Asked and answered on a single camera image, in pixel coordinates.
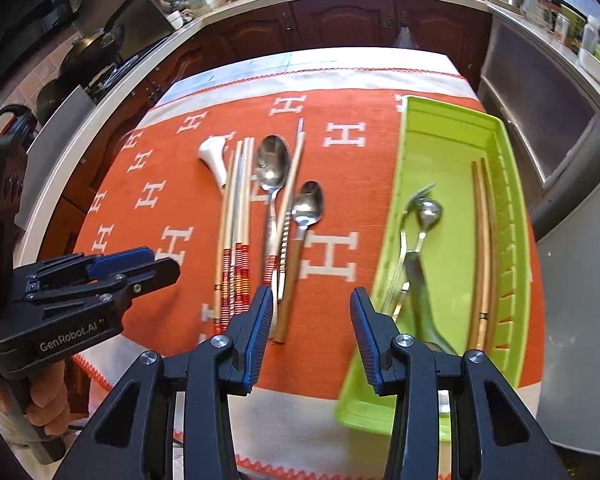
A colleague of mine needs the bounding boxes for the green label jar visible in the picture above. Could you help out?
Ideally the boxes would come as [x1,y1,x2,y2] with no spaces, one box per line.
[552,10,573,43]

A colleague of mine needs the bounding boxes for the gas stove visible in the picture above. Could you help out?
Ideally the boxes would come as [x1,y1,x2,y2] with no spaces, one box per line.
[85,55,146,101]

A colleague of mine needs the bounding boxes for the white bowl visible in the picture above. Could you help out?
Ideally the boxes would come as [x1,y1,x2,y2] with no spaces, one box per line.
[577,47,600,86]

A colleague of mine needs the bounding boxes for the large steel spoon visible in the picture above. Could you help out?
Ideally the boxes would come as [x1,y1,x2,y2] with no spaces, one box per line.
[256,134,292,291]

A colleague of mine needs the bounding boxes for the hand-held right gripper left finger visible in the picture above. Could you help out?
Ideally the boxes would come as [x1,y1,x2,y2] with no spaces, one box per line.
[55,285,276,480]

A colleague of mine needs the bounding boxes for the wood-handled steel spoon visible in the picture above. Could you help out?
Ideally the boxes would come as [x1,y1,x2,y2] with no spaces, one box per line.
[272,180,326,345]

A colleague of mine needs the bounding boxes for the glass pitcher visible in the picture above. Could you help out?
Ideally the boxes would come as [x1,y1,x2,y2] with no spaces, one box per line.
[512,0,553,23]

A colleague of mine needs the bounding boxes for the person's left hand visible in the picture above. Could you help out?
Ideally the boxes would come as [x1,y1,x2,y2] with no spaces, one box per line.
[24,359,74,430]

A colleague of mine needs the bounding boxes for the green plastic utensil tray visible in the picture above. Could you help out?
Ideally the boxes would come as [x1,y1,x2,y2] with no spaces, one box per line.
[332,95,533,445]

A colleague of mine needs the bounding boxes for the black bag red trim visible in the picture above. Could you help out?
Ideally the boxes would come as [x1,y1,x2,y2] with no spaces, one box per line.
[0,105,31,161]

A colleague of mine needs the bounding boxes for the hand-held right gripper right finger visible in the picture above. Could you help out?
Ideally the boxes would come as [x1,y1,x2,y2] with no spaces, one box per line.
[349,287,571,480]

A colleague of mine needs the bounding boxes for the orange patterned blanket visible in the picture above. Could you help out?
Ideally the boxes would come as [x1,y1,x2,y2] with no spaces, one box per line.
[67,49,536,480]

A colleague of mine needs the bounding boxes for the brown bamboo chopstick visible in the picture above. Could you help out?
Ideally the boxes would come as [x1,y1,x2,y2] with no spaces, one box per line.
[480,156,497,353]
[467,160,488,353]

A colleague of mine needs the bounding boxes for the white ceramic spoon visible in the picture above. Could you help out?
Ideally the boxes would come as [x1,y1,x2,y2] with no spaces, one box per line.
[198,136,229,193]

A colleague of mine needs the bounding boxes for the white-cap plastic bottle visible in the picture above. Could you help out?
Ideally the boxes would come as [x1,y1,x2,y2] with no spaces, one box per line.
[580,15,600,56]

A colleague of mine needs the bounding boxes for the black pot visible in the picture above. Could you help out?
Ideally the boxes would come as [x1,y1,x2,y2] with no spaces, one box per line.
[35,77,73,121]

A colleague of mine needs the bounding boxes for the dark wooden cabinets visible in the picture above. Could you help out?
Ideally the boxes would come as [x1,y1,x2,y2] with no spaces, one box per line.
[75,0,496,211]

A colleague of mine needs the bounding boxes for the steel cabinet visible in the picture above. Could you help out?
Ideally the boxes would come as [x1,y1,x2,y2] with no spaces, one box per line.
[477,5,600,231]

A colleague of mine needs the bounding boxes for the hanging clear plastic bag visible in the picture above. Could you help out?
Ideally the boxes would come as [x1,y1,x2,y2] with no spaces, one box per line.
[392,25,418,51]

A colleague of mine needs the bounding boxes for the steel range hood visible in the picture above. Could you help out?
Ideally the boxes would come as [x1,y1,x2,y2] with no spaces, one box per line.
[62,0,176,76]

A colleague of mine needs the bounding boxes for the black wok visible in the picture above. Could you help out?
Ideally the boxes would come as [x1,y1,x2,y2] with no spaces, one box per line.
[62,20,126,76]

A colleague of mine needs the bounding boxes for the steel fork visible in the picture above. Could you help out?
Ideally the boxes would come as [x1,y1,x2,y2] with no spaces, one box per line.
[382,183,437,318]

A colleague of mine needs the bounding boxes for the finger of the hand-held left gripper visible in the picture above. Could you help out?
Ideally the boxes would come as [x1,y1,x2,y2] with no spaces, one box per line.
[102,257,182,307]
[27,247,157,291]

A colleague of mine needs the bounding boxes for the small steel spoon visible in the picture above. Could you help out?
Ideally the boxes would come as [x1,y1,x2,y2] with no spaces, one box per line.
[406,198,444,266]

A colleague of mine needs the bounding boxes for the grey refrigerator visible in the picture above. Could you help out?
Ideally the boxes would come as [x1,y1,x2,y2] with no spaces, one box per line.
[530,175,600,456]

